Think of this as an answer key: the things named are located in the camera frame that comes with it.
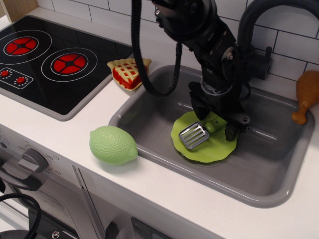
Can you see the green toy lime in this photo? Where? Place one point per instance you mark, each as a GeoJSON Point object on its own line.
{"type": "Point", "coordinates": [112, 145]}

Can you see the toy cherry pie slice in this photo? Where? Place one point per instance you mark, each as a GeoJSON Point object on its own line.
{"type": "Point", "coordinates": [125, 73]}

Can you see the green toy plate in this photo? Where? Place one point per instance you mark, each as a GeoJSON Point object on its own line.
{"type": "Point", "coordinates": [215, 148]}

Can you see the brown toy chicken drumstick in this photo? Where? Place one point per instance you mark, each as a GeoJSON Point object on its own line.
{"type": "Point", "coordinates": [307, 93]}

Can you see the black toy stove top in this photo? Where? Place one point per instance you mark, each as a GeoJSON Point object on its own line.
{"type": "Point", "coordinates": [54, 69]}

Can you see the grey oven knob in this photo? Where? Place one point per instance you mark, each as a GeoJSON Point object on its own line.
{"type": "Point", "coordinates": [33, 161]}

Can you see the dark grey toy faucet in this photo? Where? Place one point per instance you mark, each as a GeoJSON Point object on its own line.
{"type": "Point", "coordinates": [258, 65]}

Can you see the green handled metal spatula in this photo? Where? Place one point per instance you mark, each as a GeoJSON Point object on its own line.
{"type": "Point", "coordinates": [197, 133]}

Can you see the grey toy sink basin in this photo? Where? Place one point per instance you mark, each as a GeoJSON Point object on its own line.
{"type": "Point", "coordinates": [260, 172]}

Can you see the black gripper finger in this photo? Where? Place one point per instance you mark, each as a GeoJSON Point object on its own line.
{"type": "Point", "coordinates": [230, 132]}
{"type": "Point", "coordinates": [200, 107]}

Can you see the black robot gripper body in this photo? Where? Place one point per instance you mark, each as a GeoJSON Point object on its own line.
{"type": "Point", "coordinates": [227, 105]}

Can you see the grey oven door handle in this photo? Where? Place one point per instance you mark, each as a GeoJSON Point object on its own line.
{"type": "Point", "coordinates": [29, 183]}

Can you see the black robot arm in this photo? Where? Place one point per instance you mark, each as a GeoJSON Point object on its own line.
{"type": "Point", "coordinates": [195, 24]}

